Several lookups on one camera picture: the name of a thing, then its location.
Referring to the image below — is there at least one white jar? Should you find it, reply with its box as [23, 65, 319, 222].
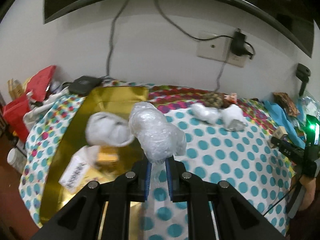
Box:
[7, 148, 27, 174]

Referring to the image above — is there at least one black set-top box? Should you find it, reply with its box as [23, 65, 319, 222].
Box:
[68, 76, 103, 96]

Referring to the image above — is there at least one gold storage box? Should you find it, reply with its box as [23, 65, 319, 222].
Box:
[40, 86, 149, 224]

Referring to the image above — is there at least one black power adapter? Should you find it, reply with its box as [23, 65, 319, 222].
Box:
[230, 29, 253, 58]

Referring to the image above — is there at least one clear plastic bag bundle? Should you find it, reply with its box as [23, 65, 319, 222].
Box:
[128, 101, 188, 165]

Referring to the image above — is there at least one white plastic bag bundle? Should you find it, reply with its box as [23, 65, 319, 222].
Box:
[191, 103, 221, 125]

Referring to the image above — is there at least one olive yellow yarn ball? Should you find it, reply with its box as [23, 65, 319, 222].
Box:
[202, 92, 224, 108]

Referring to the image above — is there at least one grey hanging cable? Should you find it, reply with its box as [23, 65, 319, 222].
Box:
[106, 0, 132, 77]

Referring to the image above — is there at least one blue cloth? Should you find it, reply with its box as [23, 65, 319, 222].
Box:
[263, 100, 305, 149]

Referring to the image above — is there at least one brown patterned snack bag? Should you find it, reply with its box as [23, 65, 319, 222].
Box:
[273, 92, 300, 117]

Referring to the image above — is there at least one white printed carton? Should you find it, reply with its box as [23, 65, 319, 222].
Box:
[59, 145, 100, 193]

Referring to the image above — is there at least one colourful dotted bedsheet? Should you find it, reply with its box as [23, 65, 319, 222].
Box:
[18, 84, 294, 239]

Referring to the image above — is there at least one brown haired doll figurine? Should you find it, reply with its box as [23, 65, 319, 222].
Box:
[222, 93, 238, 108]

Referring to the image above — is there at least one beige wall socket panel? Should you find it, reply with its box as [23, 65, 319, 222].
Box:
[196, 31, 249, 68]

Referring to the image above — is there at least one right hand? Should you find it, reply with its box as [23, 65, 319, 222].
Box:
[298, 175, 319, 212]

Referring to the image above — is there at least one black wall hook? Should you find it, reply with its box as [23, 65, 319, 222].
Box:
[296, 63, 311, 97]

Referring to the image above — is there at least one black adapter cable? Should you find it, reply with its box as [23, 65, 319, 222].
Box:
[152, 0, 256, 60]

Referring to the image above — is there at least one red gift bag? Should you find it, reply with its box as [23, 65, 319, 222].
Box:
[3, 65, 56, 142]

